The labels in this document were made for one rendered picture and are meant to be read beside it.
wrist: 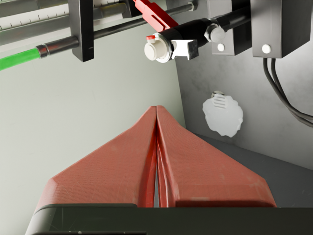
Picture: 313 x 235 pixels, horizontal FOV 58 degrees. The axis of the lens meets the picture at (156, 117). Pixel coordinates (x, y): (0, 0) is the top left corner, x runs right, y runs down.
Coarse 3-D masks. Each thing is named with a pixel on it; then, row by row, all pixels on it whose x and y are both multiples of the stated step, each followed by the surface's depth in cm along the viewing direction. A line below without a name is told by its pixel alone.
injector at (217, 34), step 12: (240, 12) 33; (192, 24) 28; (204, 24) 28; (216, 24) 28; (228, 24) 31; (240, 24) 33; (156, 36) 26; (168, 36) 25; (180, 36) 26; (192, 36) 27; (204, 36) 28; (216, 36) 27; (168, 48) 25; (168, 60) 26
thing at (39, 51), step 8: (32, 48) 38; (40, 48) 38; (8, 56) 36; (16, 56) 36; (24, 56) 37; (32, 56) 37; (40, 56) 38; (0, 64) 35; (8, 64) 35; (16, 64) 36
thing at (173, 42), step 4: (172, 40) 25; (176, 40) 25; (180, 40) 24; (184, 40) 24; (188, 40) 24; (192, 40) 23; (196, 40) 23; (176, 44) 25; (180, 44) 25; (184, 44) 24; (196, 44) 23; (176, 48) 25; (180, 48) 25; (184, 48) 24; (172, 52) 26; (176, 52) 25; (180, 52) 25; (184, 52) 25; (172, 56) 26
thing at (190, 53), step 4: (188, 44) 23; (192, 44) 23; (188, 48) 23; (192, 48) 23; (196, 48) 24; (188, 52) 23; (192, 52) 23; (196, 52) 24; (188, 56) 23; (192, 56) 23; (196, 56) 24
